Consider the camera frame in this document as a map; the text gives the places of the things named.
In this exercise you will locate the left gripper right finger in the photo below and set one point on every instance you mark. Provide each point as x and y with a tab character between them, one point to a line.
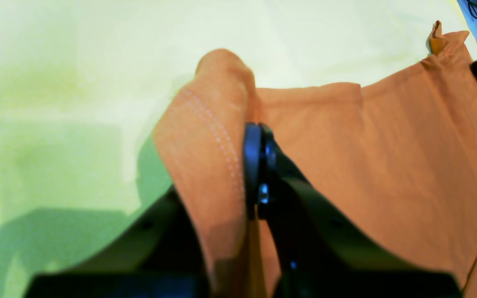
321	253

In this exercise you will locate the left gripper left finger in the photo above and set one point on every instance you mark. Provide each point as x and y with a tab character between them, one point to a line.
158	256

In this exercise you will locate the orange-red T-shirt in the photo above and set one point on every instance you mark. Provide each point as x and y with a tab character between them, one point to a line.
398	157

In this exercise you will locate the yellow table cloth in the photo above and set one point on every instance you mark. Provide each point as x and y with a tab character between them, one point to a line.
83	82

